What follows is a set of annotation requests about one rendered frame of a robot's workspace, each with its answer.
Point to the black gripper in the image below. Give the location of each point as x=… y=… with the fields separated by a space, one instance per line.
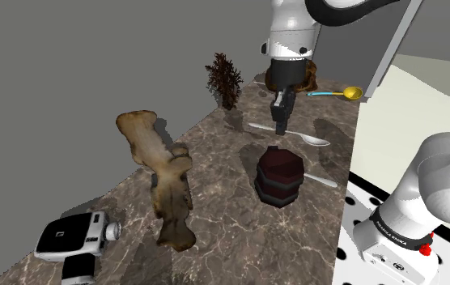
x=288 y=73

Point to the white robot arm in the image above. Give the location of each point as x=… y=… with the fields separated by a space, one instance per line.
x=414 y=205

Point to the thin white utensil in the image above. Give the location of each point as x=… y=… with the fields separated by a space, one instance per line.
x=259 y=83

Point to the white spoon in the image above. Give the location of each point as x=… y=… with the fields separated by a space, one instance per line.
x=321 y=180
x=312 y=138

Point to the brown lumpy object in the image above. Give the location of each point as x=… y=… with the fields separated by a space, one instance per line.
x=311 y=77

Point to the dark red branching plant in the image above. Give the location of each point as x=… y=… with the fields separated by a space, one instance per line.
x=225 y=79

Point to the dark red ridged jar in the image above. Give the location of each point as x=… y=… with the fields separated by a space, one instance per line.
x=280 y=175

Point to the beige bone-shaped sculpture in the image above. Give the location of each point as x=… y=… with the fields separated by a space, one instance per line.
x=162 y=169

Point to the white perforated robot stand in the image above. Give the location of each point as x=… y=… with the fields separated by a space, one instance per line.
x=351 y=272

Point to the black and white camera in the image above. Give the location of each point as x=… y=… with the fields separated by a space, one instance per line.
x=69 y=236

